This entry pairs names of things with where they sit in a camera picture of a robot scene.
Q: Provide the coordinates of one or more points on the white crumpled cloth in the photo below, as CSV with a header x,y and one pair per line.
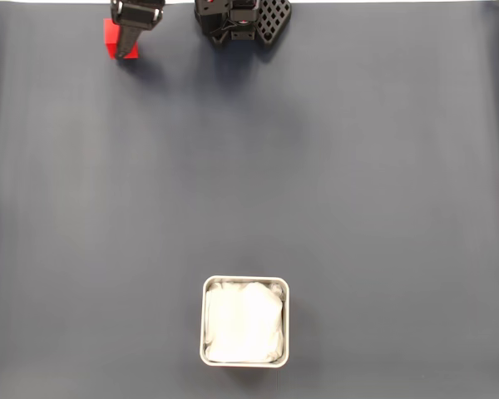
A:
x,y
245,320

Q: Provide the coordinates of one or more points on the red cube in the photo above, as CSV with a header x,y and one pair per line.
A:
x,y
110,37

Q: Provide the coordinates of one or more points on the dark grey table mat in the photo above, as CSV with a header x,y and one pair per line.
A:
x,y
357,187

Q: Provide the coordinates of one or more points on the square metal box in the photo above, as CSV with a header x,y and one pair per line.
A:
x,y
286,324

